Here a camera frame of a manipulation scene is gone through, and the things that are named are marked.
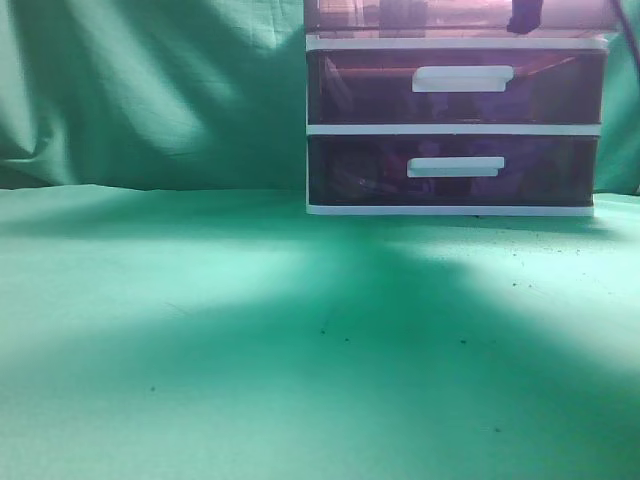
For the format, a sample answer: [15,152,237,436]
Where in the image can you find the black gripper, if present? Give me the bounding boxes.
[508,0,542,33]

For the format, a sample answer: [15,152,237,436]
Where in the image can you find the purple translucent drawer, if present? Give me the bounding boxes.
[307,49,607,125]
[304,0,617,38]
[308,135,598,207]

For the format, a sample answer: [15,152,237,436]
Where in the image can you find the green cloth backdrop and cover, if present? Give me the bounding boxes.
[1,1,639,479]

